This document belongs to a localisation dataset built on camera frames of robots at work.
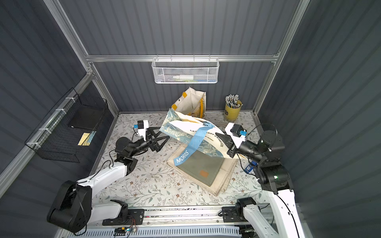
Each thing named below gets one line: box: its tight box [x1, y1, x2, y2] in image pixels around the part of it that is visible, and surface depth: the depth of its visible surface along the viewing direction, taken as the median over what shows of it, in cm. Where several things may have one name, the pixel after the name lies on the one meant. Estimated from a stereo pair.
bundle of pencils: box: [225, 94, 244, 109], surface depth 104 cm
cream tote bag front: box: [166, 132, 238, 196], surface depth 85 cm
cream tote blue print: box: [159, 108, 229, 157], surface depth 63 cm
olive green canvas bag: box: [176, 149, 225, 187], surface depth 86 cm
